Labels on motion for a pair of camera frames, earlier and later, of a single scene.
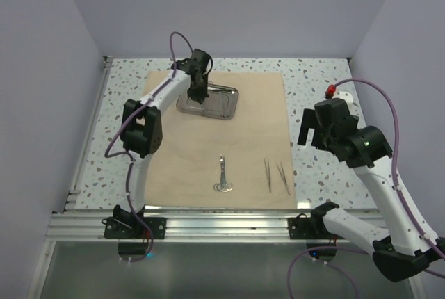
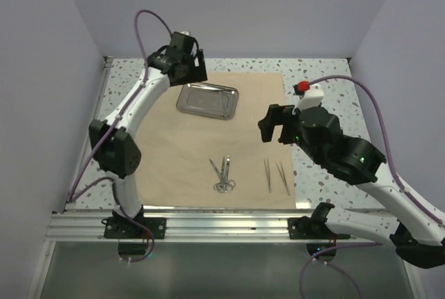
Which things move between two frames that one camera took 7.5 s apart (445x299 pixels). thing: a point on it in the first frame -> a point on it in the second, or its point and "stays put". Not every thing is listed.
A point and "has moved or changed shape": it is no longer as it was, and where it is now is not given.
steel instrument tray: (222, 103) stays put
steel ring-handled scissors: (222, 186) stays put
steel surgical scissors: (223, 186) has moved or changed shape
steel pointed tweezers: (268, 174) stays put
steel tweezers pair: (282, 177) stays put
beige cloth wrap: (152, 78) has moved or changed shape
